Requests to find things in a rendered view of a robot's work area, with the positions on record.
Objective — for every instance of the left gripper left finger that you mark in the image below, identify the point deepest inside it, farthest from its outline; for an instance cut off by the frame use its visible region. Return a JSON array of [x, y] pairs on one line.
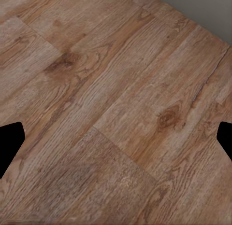
[[12, 137]]

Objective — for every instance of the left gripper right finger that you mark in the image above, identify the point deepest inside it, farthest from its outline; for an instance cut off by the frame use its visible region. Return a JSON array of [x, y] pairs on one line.
[[224, 137]]

